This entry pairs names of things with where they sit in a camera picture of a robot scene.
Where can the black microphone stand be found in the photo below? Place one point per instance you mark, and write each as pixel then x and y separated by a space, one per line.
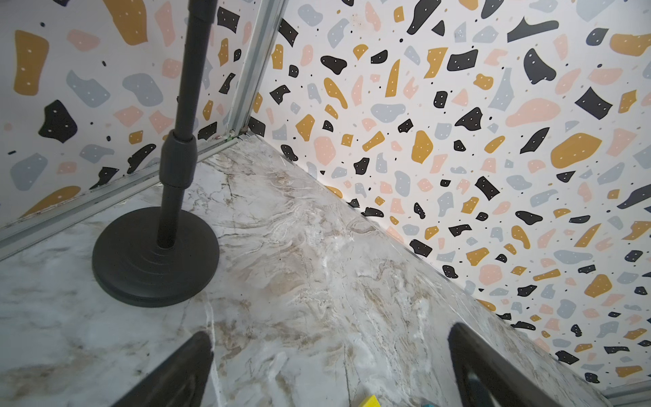
pixel 161 256

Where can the yellow block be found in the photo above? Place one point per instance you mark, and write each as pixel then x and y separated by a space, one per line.
pixel 370 401

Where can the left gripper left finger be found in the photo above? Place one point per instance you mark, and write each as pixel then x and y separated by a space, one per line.
pixel 179 381

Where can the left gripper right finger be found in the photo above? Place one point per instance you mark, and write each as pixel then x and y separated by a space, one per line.
pixel 485 378

